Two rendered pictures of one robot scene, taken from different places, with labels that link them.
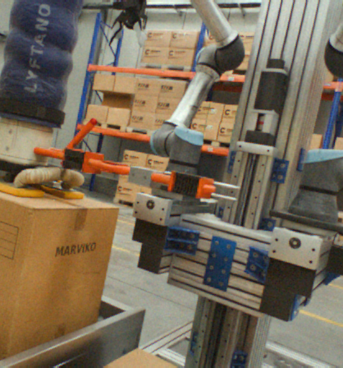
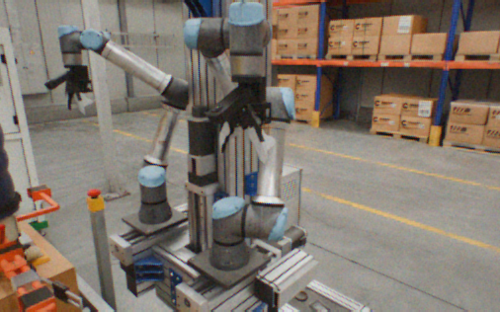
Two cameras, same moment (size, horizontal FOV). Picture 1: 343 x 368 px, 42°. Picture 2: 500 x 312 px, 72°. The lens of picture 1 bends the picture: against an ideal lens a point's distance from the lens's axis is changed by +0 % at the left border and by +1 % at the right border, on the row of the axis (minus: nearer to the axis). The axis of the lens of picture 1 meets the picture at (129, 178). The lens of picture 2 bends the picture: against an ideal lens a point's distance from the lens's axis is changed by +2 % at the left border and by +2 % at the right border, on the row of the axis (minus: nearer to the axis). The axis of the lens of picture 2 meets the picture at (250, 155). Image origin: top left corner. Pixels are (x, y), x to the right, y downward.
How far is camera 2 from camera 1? 1.18 m
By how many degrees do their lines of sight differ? 18
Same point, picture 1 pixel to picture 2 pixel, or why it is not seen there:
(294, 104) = not seen: hidden behind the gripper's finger
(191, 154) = (151, 195)
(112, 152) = (274, 75)
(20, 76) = not seen: outside the picture
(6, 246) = not seen: outside the picture
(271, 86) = (193, 134)
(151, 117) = (293, 42)
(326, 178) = (222, 234)
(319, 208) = (220, 260)
